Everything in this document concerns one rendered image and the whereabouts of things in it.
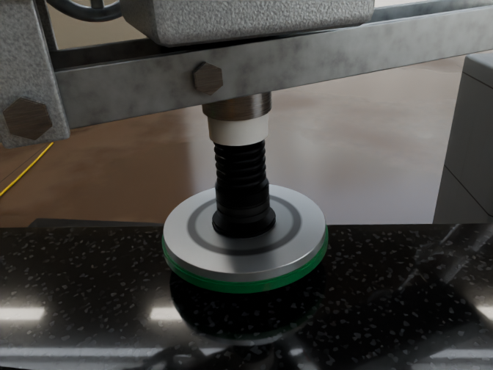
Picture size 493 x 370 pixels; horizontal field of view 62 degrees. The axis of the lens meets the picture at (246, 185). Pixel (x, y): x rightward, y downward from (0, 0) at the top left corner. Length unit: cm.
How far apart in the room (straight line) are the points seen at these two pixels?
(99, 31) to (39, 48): 520
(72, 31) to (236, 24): 535
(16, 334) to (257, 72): 39
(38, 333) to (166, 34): 36
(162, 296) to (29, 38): 32
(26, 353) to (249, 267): 25
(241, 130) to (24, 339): 33
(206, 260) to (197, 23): 26
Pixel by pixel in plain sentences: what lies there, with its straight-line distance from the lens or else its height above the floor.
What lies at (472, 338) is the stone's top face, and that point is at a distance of 51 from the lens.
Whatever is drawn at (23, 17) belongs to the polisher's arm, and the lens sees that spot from 35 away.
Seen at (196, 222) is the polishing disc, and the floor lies 86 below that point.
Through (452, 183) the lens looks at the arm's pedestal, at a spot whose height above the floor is 39.
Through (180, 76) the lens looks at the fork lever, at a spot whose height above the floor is 107.
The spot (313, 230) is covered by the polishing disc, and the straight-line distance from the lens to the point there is 52.
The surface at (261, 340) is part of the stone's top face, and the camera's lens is 47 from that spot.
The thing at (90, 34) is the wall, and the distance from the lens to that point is 559.
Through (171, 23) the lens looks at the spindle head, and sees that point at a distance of 33.
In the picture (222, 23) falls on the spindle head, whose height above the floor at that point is 112.
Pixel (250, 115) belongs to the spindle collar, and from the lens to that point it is 44.
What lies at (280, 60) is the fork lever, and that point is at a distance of 42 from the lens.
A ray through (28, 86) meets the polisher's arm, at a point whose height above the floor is 109.
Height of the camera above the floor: 116
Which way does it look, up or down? 28 degrees down
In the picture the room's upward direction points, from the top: 3 degrees counter-clockwise
